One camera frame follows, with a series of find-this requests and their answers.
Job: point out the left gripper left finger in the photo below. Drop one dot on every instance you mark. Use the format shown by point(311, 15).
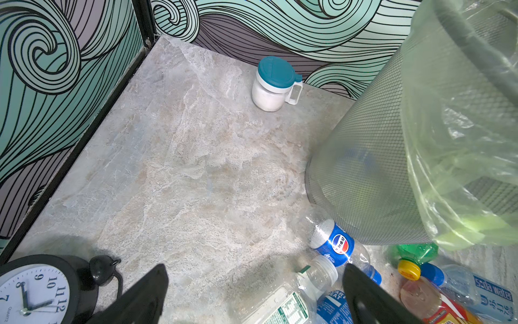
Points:
point(142, 303)

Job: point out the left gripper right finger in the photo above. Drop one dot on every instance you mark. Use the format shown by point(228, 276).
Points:
point(369, 303)

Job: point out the red yellow label tea bottle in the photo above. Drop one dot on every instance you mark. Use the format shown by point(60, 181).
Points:
point(426, 302)

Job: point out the clear bottle green white label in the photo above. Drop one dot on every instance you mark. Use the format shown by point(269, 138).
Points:
point(293, 298)

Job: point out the soda water bottle blue cap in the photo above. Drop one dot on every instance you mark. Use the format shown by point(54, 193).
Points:
point(488, 300)

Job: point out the green sprite bottle near bin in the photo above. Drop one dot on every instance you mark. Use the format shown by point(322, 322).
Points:
point(408, 258)

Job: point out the grey mesh waste bin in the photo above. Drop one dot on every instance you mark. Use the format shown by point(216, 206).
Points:
point(359, 175)

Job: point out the green plastic bin liner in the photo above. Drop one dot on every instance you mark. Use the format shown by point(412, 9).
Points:
point(459, 120)

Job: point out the clear bottle blue label white cap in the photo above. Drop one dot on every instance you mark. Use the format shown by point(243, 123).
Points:
point(333, 309)

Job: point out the pepsi label clear bottle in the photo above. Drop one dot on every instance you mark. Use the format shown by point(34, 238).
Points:
point(323, 234)

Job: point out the black alarm clock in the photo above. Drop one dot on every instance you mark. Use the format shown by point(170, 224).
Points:
point(55, 289)

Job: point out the white jar teal lid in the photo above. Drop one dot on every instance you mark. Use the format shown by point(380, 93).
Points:
point(276, 83)

